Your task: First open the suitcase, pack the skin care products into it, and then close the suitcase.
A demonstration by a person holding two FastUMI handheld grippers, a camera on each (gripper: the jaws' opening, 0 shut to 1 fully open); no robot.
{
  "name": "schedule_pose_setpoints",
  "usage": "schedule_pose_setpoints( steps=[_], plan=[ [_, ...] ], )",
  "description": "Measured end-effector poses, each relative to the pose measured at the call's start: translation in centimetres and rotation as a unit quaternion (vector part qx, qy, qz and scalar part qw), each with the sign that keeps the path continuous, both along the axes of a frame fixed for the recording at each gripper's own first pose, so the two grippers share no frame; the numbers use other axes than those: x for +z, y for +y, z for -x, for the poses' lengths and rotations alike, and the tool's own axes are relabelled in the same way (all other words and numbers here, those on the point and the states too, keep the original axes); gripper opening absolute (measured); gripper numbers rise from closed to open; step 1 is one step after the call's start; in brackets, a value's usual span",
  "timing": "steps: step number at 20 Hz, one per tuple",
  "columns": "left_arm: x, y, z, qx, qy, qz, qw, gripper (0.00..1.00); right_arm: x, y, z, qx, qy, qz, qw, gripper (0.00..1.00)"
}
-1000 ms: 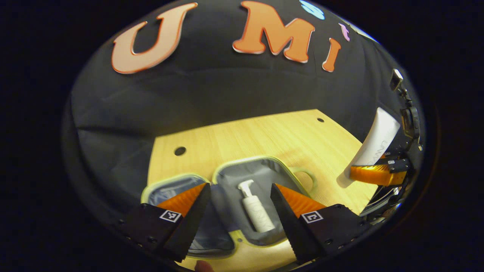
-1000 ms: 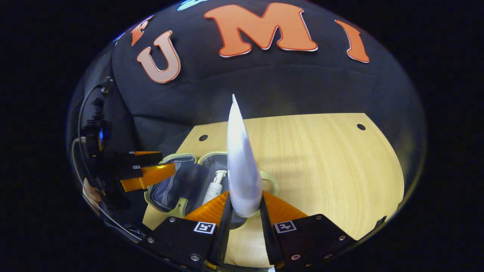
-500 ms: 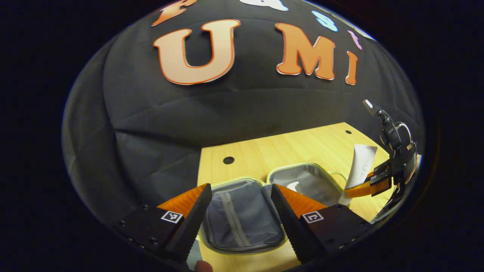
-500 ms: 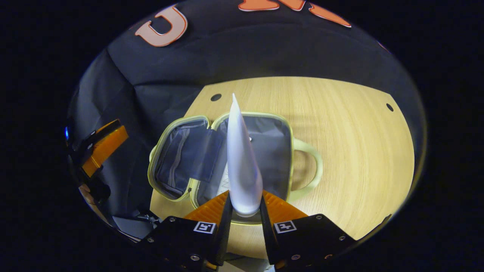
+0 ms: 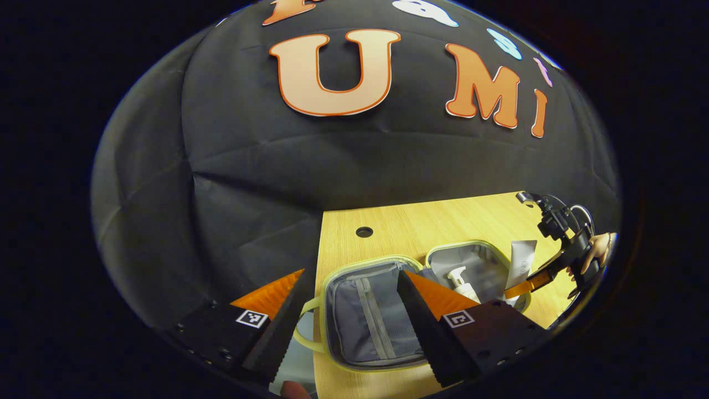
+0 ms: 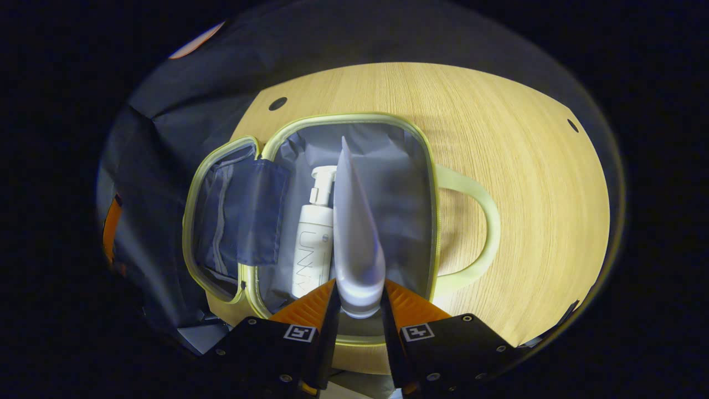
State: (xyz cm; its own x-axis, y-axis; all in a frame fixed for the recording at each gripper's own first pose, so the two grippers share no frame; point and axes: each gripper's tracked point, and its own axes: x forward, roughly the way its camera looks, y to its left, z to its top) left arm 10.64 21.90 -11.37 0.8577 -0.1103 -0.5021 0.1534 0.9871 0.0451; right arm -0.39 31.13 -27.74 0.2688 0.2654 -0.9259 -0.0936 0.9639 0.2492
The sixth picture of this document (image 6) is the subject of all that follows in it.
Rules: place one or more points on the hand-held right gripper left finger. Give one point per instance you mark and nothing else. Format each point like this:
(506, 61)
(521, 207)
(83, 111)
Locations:
(327, 343)

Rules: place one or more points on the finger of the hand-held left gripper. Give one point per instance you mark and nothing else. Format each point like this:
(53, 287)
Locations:
(112, 233)

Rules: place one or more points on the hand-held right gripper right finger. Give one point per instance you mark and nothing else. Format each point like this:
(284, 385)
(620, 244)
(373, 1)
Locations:
(392, 343)

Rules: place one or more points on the white pump bottle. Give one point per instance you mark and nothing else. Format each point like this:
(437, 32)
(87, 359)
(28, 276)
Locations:
(313, 244)

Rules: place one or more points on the white squeeze tube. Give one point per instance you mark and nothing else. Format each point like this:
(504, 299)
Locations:
(357, 244)

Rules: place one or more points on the cream yellow suitcase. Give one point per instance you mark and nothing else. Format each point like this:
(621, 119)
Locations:
(404, 194)

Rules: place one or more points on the black backdrop cloth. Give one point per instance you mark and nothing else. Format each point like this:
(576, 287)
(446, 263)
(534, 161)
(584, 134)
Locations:
(188, 94)

